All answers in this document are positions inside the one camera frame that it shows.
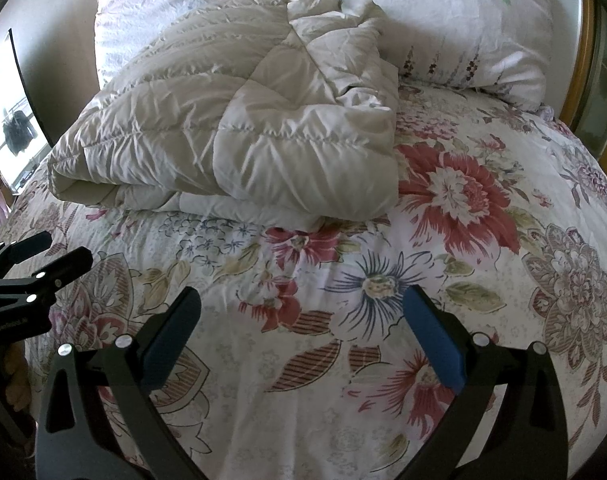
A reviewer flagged floral bed cover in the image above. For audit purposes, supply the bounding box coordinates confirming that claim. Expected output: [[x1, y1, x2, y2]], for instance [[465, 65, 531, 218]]
[[6, 80, 607, 480]]

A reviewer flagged white floral print pillow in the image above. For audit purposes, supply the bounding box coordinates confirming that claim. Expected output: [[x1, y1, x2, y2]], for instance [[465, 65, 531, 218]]
[[92, 0, 266, 92], [263, 0, 555, 112]]

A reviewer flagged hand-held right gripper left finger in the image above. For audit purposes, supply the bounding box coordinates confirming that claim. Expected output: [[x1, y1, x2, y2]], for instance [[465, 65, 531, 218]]
[[36, 286, 209, 480]]

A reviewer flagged wooden headboard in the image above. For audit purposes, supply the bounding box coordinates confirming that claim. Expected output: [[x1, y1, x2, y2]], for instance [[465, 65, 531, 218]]
[[533, 0, 600, 132]]

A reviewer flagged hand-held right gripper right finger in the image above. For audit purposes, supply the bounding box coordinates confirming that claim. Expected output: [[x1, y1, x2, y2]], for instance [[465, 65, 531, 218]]
[[402, 285, 569, 480]]

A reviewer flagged dark hanging garment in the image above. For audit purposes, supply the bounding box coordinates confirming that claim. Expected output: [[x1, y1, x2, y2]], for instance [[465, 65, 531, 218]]
[[2, 109, 38, 157]]

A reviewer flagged person's left hand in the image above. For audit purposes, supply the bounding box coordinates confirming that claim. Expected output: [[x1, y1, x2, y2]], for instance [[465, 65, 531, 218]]
[[0, 346, 35, 412]]

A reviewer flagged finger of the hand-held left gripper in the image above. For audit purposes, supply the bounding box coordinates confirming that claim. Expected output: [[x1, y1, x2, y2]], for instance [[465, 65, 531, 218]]
[[0, 231, 53, 279], [10, 247, 94, 307]]

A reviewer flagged cream quilted comforter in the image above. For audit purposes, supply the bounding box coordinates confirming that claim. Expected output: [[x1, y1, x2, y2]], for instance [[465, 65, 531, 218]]
[[47, 0, 402, 227]]

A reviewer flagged window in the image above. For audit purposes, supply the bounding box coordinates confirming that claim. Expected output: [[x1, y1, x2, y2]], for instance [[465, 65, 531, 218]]
[[0, 29, 52, 197]]

